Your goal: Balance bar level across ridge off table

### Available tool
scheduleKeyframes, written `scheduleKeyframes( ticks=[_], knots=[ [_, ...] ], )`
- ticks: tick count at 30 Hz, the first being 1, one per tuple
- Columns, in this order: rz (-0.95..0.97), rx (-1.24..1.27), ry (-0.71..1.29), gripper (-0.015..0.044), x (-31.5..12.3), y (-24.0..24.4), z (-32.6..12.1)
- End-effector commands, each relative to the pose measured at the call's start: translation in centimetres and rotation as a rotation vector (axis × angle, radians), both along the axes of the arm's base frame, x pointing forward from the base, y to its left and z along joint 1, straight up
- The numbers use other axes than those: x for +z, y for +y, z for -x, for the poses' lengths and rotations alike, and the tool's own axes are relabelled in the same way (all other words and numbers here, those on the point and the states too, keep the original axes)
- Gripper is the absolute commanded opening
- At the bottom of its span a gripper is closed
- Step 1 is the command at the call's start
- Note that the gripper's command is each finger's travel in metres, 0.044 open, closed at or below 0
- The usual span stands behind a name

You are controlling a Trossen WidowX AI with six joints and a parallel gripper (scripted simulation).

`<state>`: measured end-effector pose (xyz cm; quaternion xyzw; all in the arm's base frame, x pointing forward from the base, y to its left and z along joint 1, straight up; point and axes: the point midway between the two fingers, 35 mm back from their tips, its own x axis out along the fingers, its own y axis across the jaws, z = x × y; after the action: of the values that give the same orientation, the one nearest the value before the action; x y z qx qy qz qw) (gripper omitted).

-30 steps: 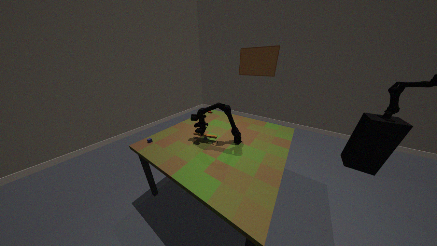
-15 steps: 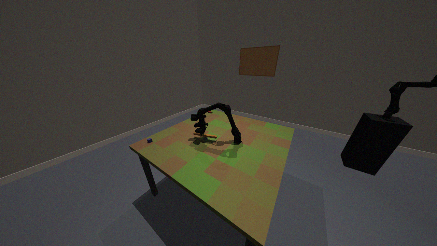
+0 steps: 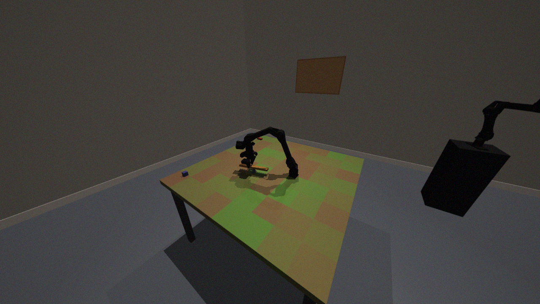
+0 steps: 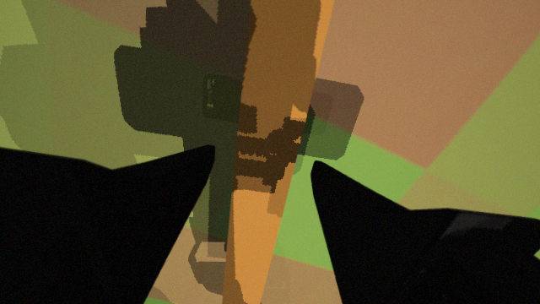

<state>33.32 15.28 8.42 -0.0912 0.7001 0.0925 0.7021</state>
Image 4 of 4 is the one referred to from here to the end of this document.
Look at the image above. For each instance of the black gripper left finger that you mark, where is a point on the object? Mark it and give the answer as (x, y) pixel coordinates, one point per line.
(128, 218)

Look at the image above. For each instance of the orange bar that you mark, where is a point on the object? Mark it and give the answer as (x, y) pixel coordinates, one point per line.
(284, 43)

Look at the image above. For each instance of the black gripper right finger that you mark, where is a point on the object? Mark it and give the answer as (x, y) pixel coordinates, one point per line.
(380, 250)

